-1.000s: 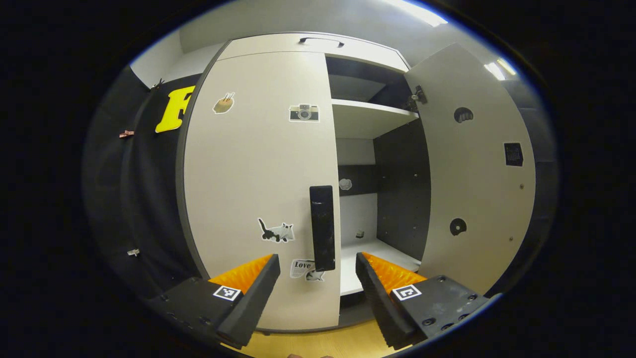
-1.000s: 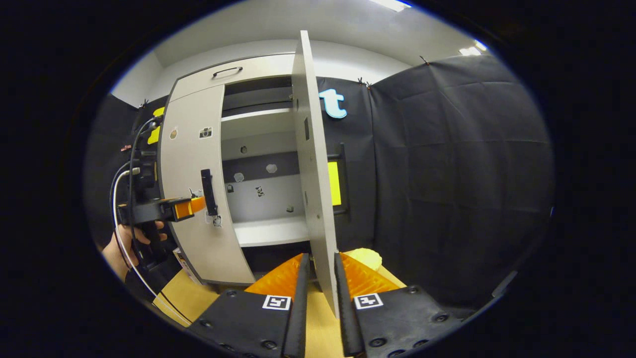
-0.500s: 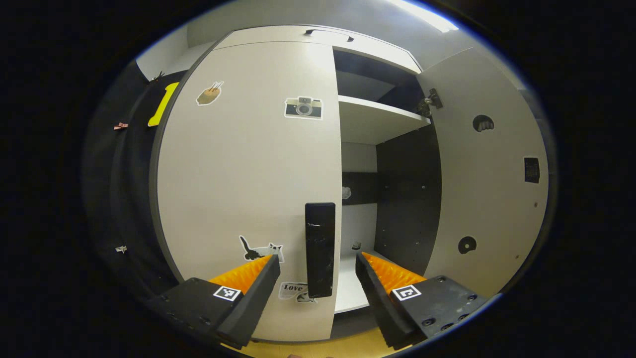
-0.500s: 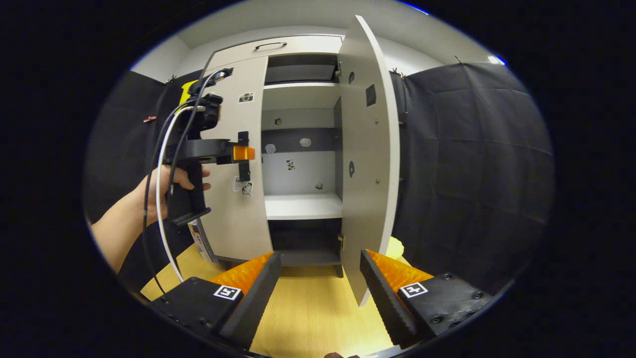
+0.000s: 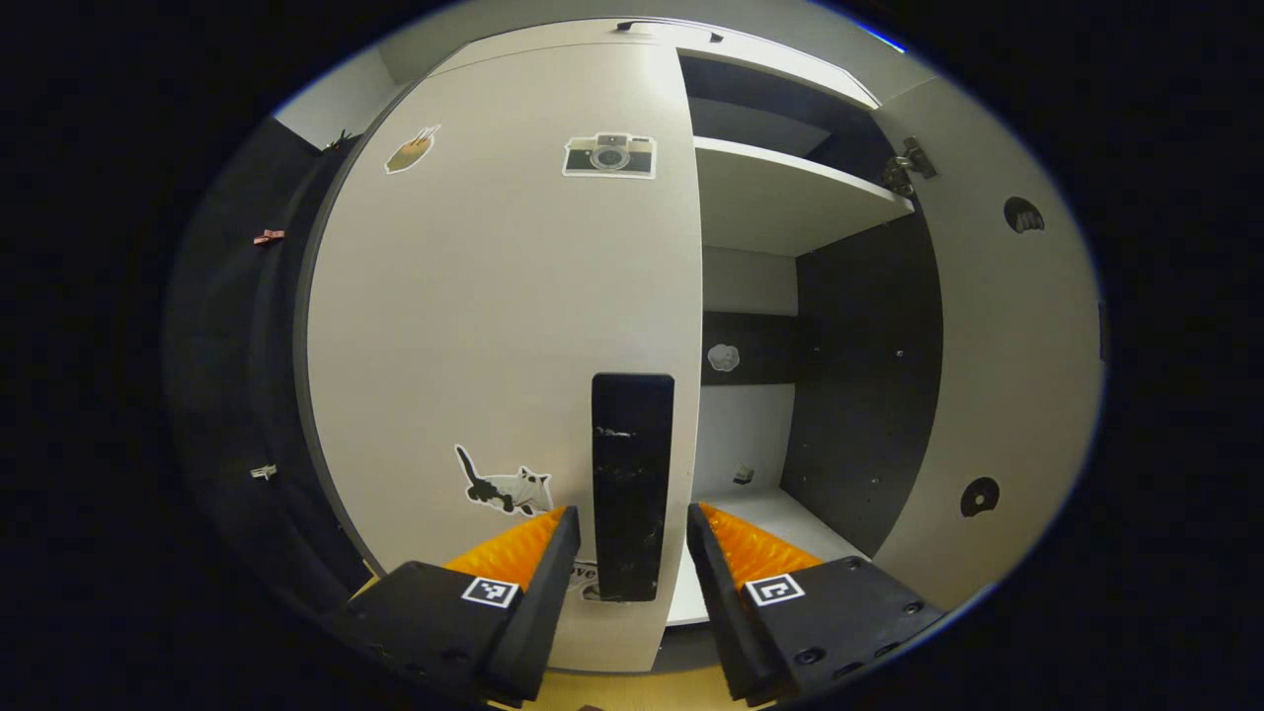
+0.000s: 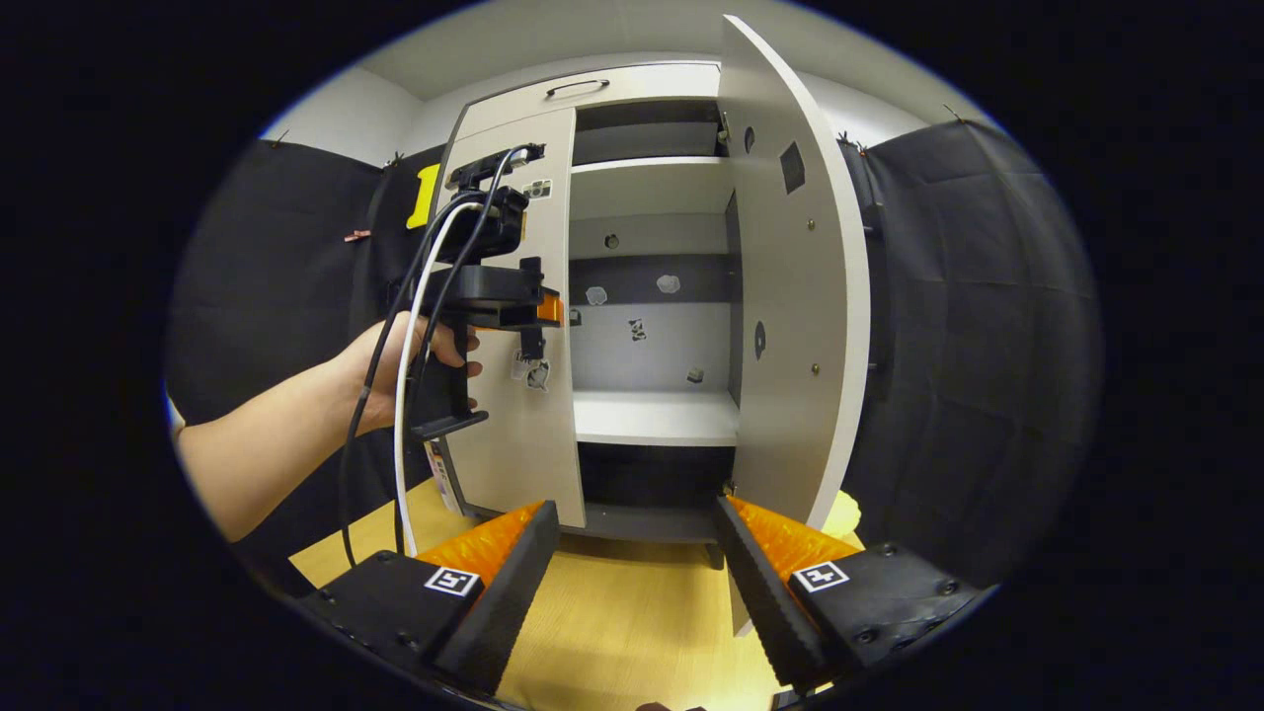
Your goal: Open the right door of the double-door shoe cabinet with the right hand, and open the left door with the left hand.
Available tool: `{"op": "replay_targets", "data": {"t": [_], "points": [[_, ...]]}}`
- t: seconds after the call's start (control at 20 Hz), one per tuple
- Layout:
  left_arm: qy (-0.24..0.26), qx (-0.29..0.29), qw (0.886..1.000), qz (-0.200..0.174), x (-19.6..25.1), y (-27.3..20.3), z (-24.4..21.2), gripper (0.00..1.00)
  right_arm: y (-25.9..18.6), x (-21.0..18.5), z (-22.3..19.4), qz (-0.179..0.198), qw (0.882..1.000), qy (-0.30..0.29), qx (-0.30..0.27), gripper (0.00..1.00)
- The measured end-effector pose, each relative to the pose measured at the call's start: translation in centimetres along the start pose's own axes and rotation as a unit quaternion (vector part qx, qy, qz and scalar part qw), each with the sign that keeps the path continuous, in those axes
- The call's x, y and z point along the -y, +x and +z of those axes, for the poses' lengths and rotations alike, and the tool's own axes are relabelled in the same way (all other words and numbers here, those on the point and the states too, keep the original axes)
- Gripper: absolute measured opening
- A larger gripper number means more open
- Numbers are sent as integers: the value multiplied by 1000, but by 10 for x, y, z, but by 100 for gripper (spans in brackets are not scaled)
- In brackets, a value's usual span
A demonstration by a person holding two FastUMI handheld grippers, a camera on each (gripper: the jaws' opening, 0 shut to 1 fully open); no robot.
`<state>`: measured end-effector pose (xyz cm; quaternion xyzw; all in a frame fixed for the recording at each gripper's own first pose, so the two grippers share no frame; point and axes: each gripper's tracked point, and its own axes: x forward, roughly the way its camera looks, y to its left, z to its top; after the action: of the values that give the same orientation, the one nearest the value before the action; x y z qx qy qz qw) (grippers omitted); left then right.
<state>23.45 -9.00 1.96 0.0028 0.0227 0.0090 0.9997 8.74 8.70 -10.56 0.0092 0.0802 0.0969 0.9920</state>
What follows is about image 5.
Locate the white shoe cabinet door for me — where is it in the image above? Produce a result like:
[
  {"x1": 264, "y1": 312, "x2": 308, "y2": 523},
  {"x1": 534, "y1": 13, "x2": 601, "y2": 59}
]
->
[
  {"x1": 296, "y1": 39, "x2": 704, "y2": 674},
  {"x1": 869, "y1": 77, "x2": 1105, "y2": 613}
]

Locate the white double-door shoe cabinet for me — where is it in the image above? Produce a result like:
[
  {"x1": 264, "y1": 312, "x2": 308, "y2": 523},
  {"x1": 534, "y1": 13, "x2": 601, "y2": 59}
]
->
[{"x1": 415, "y1": 15, "x2": 944, "y2": 674}]

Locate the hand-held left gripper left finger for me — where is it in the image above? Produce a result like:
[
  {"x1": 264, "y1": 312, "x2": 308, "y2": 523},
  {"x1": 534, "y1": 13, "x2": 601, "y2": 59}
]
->
[{"x1": 326, "y1": 506, "x2": 584, "y2": 708}]

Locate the black backdrop cloth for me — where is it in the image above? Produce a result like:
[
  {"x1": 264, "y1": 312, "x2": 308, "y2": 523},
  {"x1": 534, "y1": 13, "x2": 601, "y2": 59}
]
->
[{"x1": 168, "y1": 117, "x2": 376, "y2": 613}]

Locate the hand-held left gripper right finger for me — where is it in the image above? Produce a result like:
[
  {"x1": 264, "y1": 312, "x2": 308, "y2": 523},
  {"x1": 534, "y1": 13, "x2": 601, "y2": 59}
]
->
[{"x1": 686, "y1": 502, "x2": 949, "y2": 707}]

